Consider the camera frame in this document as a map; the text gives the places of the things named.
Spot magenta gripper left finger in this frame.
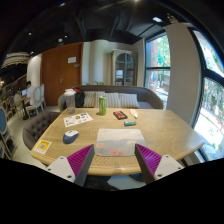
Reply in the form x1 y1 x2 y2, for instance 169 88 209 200
46 145 94 186

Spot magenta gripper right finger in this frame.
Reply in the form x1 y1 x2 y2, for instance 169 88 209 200
135 144 183 184

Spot blue and white computer mouse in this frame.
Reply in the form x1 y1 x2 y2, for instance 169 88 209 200
63 130 79 144

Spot yellow QR code sticker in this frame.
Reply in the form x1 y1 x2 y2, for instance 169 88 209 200
34 140 51 154

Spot white sticker menu sheet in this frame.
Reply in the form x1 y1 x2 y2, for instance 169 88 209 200
64 113 92 127

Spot teal lighter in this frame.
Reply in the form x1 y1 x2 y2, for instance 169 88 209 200
124 121 137 127

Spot grey tufted armchair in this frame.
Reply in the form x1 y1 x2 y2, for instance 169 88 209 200
22 111 60 150

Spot small white packet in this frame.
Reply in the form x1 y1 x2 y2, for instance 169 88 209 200
130 109 138 119

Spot grey curved sofa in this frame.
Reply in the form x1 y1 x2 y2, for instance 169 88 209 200
57 84 164 112

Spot black backpack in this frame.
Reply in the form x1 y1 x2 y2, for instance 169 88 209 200
74 88 85 108

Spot blue backed chair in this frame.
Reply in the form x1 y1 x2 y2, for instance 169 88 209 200
0 106 17 160

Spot green drink can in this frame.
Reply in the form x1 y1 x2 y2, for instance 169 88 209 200
99 96 107 116

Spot striped cushion right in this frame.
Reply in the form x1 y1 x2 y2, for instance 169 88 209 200
119 93 139 109

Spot striped cushion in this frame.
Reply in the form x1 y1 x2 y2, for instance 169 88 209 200
84 91 96 108
94 91 121 108
119 93 139 109

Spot striped cushion left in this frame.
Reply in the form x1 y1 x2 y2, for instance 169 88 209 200
84 91 96 108

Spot clear plastic shaker bottle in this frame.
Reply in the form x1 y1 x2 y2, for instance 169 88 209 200
64 89 75 114

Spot striped cushion middle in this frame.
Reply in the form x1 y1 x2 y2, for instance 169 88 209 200
94 91 121 108

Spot white dining chair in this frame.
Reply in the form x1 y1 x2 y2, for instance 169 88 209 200
26 87 43 114

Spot seated person in white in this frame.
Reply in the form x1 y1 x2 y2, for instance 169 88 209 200
25 81 36 106

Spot orange wooden door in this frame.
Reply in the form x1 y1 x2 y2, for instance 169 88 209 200
41 42 83 106

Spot grey arched display cabinet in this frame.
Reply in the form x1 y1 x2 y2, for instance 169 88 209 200
111 49 137 86

